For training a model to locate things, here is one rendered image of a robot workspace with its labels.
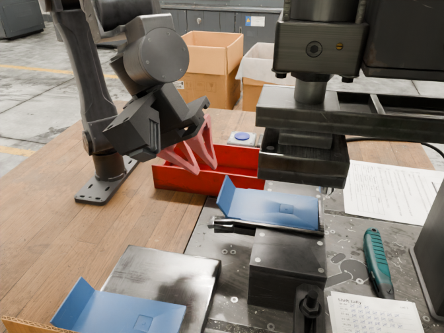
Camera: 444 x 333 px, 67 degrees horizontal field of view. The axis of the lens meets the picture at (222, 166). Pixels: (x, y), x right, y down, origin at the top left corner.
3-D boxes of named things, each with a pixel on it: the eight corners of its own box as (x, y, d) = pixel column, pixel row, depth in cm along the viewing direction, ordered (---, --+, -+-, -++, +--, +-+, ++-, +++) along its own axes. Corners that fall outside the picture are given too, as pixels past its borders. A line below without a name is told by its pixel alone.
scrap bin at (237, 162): (172, 160, 83) (170, 138, 80) (274, 172, 79) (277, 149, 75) (154, 188, 73) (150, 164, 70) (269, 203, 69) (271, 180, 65)
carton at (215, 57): (191, 90, 344) (188, 30, 313) (243, 95, 331) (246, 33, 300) (167, 112, 296) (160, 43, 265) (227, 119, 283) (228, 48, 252)
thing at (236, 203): (225, 187, 58) (225, 174, 56) (317, 199, 55) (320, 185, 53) (216, 216, 53) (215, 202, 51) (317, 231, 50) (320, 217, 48)
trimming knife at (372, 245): (374, 236, 61) (357, 232, 61) (379, 226, 60) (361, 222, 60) (398, 326, 46) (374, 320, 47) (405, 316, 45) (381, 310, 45)
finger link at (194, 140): (223, 177, 48) (188, 123, 44) (183, 189, 51) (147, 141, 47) (232, 150, 53) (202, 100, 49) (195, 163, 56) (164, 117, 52)
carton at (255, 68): (252, 92, 339) (254, 39, 312) (312, 98, 325) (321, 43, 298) (234, 119, 283) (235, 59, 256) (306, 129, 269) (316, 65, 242)
